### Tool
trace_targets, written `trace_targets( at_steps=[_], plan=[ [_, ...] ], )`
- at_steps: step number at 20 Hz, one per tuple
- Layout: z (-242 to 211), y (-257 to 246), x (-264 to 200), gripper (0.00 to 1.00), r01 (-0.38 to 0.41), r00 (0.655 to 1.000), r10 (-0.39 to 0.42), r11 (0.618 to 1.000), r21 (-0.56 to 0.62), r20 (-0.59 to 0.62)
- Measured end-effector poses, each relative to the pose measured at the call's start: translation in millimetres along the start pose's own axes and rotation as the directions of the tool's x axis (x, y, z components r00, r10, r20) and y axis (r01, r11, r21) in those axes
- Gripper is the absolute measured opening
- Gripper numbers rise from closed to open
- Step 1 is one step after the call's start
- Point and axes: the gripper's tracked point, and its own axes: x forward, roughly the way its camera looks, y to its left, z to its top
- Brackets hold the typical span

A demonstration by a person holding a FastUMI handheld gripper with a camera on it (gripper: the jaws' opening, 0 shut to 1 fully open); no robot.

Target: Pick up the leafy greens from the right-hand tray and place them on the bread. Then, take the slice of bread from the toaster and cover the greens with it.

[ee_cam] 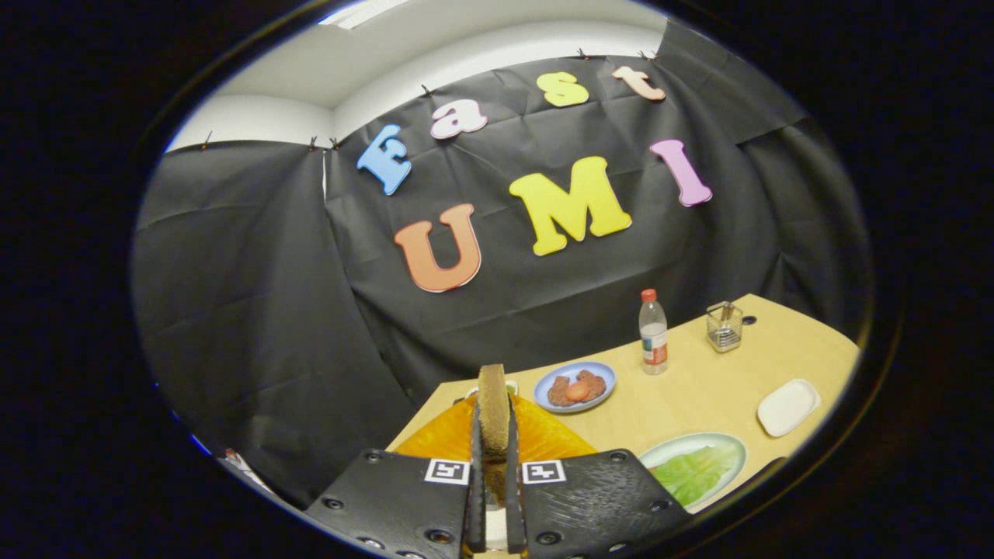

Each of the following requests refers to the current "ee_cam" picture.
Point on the white rectangular plate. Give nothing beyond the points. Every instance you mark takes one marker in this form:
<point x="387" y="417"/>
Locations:
<point x="788" y="407"/>

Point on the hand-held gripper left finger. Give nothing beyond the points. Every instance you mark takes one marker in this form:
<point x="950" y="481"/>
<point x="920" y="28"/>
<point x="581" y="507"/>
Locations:
<point x="404" y="505"/>

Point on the blue plate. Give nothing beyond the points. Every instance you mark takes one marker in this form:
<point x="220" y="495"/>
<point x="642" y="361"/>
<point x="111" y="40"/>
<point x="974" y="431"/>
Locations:
<point x="602" y="400"/>

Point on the white toaster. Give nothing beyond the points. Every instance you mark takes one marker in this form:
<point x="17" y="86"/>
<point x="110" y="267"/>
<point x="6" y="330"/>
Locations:
<point x="497" y="532"/>

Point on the small white condiment tray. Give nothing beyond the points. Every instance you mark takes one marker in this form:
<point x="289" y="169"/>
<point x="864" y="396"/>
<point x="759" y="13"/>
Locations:
<point x="512" y="386"/>

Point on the green lettuce leaf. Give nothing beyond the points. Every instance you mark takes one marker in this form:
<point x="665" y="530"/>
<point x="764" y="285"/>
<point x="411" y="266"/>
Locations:
<point x="691" y="475"/>

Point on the brown meat patty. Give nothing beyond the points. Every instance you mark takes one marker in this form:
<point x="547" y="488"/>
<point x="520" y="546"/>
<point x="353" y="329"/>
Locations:
<point x="596" y="383"/>
<point x="557" y="392"/>

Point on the metal mesh utensil holder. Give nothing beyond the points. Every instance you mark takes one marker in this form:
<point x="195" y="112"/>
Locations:
<point x="724" y="335"/>

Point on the clear plastic water bottle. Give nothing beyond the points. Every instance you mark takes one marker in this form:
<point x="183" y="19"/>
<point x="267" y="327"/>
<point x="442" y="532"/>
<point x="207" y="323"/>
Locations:
<point x="654" y="334"/>

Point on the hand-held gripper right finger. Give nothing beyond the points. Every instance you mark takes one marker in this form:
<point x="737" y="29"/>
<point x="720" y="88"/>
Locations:
<point x="598" y="505"/>

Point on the red tomato slice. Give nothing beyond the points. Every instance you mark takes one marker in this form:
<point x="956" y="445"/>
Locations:
<point x="577" y="390"/>

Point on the brown bread slice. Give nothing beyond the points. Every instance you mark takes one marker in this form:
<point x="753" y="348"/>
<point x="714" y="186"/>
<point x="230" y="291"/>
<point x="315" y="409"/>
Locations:
<point x="493" y="411"/>

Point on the pale green round plate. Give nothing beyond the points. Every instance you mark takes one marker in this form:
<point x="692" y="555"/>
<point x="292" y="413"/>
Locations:
<point x="734" y="458"/>

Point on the white and red object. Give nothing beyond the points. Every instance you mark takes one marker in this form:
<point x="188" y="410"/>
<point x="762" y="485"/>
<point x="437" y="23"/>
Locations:
<point x="248" y="470"/>

